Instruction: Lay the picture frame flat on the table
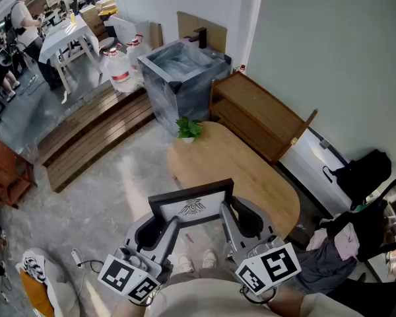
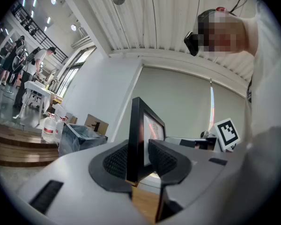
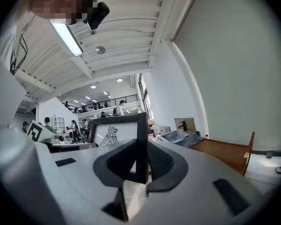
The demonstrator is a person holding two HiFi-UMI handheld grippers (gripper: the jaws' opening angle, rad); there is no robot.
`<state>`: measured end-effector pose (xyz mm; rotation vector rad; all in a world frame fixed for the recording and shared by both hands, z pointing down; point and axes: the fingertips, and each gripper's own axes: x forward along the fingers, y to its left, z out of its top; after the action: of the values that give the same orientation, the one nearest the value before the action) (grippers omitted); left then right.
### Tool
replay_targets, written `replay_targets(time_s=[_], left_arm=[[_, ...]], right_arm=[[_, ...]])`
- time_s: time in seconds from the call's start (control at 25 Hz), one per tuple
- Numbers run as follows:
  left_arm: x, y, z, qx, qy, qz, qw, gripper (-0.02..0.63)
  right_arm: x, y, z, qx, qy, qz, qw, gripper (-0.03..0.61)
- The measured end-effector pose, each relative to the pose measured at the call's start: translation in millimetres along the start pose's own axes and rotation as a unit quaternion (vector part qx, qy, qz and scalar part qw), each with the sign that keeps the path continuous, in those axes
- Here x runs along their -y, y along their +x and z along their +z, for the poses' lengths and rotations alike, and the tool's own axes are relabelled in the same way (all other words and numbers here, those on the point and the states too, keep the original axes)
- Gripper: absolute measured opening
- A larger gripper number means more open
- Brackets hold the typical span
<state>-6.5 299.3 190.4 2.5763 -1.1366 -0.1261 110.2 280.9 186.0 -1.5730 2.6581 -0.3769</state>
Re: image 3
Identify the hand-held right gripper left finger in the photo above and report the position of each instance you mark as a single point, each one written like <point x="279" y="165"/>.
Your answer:
<point x="112" y="163"/>

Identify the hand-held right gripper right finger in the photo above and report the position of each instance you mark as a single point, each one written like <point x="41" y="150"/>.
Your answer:
<point x="168" y="167"/>

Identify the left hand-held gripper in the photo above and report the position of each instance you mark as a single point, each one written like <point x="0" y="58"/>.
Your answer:
<point x="36" y="131"/>

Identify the black framed picture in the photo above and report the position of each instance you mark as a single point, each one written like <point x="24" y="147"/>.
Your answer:
<point x="142" y="125"/>

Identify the white open shelf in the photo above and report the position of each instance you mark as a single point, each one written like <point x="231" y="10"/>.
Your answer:
<point x="58" y="123"/>

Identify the grey marble sink cabinet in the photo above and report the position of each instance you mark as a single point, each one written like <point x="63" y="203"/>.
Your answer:
<point x="180" y="137"/>

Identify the black faucet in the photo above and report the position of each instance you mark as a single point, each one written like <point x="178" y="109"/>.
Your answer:
<point x="182" y="125"/>

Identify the small red-capped bottle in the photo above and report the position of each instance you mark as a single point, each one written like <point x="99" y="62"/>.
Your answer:
<point x="207" y="136"/>

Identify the black balcony railing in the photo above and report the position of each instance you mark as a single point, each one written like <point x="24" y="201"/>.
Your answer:
<point x="103" y="103"/>

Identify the dark framed window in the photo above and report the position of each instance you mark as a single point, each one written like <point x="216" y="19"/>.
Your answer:
<point x="147" y="102"/>

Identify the long ceiling light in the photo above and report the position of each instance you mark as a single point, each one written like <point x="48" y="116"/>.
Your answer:
<point x="66" y="37"/>

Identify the round metal ceiling fixture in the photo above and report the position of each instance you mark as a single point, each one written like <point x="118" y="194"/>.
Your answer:
<point x="100" y="50"/>

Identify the person's head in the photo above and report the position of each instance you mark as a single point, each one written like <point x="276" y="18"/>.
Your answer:
<point x="61" y="1"/>

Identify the black head camera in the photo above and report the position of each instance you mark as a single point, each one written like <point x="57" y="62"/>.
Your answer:
<point x="98" y="15"/>

